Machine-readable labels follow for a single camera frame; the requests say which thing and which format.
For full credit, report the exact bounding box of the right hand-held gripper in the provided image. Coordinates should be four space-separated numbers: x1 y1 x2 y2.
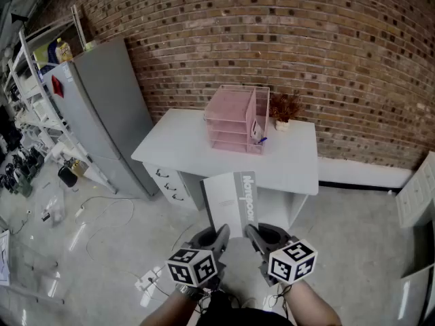
244 224 319 287

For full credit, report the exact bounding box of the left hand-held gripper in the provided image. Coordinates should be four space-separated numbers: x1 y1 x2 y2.
165 225 231 288

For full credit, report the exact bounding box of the grey white booklet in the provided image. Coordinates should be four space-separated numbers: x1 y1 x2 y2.
199 170 260 239

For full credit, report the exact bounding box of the pink mesh desk organizer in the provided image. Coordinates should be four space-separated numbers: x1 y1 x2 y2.
203 84 271 156

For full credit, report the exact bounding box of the person's right forearm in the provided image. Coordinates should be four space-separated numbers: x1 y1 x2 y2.
280 278 343 326

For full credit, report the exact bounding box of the person's left forearm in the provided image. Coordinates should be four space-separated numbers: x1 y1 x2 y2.
139 285 201 326

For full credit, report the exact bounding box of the silver wristwatch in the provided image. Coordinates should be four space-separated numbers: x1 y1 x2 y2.
175 283 202 300

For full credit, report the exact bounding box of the person's black clothing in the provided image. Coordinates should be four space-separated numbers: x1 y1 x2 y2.
195 290 296 326

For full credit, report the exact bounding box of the white desk with drawers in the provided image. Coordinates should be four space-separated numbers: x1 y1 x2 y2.
130 108 320 232

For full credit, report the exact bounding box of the dried brown potted plant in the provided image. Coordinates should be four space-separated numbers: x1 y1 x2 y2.
268 92 306 132

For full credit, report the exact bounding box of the white drawer cabinet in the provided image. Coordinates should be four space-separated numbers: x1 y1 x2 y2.
395 151 435 229

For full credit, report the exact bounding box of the black bucket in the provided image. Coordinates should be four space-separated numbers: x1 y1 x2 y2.
57 164 79 188

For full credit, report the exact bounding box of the white board panel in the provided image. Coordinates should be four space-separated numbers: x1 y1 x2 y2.
399 263 435 326

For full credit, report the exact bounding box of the clear plastic bag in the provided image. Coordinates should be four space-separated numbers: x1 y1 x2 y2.
40 195 65 228

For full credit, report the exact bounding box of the grey refrigerator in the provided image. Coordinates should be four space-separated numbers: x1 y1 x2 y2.
42 37 160 202

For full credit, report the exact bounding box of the pile of black devices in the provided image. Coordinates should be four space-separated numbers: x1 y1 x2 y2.
0 103 45 196

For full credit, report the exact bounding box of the red fridge magnet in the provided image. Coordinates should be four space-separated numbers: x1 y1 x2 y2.
50 75 65 98

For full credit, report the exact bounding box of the yellow drink bottle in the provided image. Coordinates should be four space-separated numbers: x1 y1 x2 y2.
55 38 73 64

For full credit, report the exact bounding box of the white metal shelving unit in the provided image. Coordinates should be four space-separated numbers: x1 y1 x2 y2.
3 5 118 195

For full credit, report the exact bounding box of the white floor cable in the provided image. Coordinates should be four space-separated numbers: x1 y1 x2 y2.
74 195 135 261

